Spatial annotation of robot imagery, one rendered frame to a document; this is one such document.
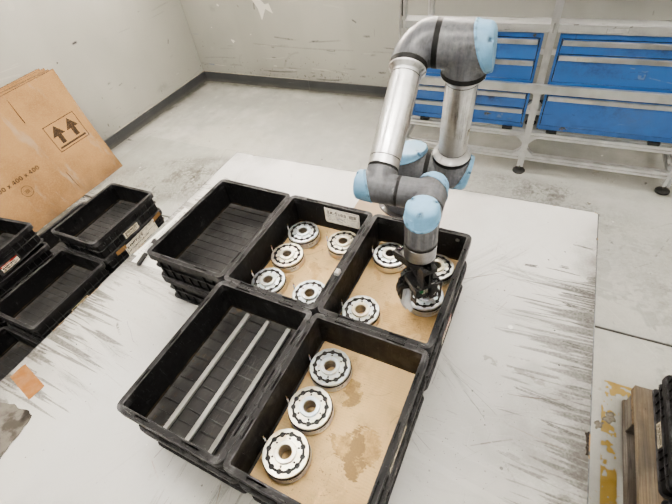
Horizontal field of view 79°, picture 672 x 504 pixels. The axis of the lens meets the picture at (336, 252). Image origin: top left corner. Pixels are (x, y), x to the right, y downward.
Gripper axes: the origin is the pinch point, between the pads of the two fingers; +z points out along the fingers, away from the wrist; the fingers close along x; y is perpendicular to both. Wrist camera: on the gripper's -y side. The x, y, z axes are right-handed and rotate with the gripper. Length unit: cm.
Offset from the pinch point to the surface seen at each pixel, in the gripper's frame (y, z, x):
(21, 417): -19, 15, -114
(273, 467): 27, -1, -46
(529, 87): -127, 25, 141
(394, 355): 14.7, -2.9, -12.7
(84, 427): -8, 15, -96
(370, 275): -15.0, 2.0, -6.5
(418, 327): 7.1, 2.1, -2.2
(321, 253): -30.1, 2.0, -17.1
